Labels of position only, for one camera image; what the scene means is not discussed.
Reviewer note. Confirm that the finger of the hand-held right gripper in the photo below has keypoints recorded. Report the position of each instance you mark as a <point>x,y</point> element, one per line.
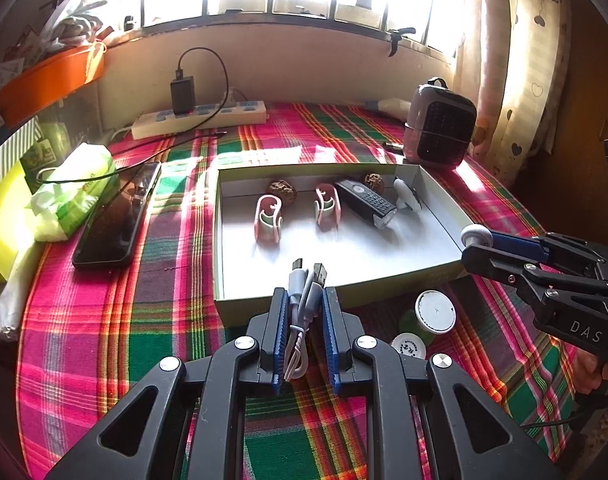
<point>513,246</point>
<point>488,260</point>

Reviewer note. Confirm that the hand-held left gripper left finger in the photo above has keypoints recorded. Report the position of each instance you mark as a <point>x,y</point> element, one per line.
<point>279,330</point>

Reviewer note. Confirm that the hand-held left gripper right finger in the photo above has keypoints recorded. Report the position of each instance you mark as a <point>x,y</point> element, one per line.
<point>334,335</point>

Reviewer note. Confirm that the white round object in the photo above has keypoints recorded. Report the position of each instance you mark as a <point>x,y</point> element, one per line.
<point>473,235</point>

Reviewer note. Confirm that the green cardboard box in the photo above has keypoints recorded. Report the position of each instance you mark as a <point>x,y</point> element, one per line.
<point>334,260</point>

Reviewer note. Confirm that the pink and green clip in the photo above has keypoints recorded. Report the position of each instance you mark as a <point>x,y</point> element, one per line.
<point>268,232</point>

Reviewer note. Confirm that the white small gadget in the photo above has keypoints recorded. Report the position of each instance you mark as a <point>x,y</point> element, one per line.
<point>406,194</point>

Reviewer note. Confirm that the black bike light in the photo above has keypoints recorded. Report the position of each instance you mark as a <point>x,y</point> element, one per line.
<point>366,205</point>

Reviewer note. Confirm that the brown walnut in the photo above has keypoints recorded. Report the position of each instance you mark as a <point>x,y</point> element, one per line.
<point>282,191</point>
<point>374,183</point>

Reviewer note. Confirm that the person's right hand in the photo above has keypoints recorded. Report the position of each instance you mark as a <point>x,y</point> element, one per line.
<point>591,375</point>

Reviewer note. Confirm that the green spool with white top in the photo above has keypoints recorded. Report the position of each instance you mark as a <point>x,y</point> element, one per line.
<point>436,312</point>

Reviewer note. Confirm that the white bottle cap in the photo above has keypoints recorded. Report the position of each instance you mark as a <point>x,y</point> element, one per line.
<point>408,345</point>

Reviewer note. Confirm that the plaid tablecloth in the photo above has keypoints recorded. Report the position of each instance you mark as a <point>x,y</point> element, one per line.
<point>159,310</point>

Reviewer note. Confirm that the small fan heater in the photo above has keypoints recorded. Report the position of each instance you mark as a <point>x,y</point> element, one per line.
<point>441,125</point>

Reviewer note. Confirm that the white plastic tube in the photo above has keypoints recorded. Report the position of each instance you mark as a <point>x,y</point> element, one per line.
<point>391,107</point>

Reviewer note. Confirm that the heart print curtain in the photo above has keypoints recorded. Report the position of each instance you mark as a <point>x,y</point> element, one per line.
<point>523,60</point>

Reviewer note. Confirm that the black smartphone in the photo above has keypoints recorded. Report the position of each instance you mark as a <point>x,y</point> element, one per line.
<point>116,220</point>

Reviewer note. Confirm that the white power strip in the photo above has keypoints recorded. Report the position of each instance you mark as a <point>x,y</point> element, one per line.
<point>209,117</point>

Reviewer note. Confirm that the black window hook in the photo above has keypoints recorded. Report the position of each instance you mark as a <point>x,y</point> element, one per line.
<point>398,40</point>

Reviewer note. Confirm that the green tissue pack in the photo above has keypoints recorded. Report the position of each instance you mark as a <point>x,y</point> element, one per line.
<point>79,190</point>

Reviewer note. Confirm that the black charger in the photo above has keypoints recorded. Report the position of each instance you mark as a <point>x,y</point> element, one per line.
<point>183,95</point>

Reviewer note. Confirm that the yellow box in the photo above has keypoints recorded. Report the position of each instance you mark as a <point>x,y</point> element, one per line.
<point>6,225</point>

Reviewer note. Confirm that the green printed carton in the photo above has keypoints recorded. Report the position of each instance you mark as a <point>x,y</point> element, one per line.
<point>41,157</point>

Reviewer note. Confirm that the striped box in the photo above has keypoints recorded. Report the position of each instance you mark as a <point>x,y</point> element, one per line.
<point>9,155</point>

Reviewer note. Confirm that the orange box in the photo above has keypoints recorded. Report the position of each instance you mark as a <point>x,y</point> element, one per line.
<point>39,80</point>

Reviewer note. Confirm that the white plastic bag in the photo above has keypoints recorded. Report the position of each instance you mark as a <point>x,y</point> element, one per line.
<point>74,20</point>

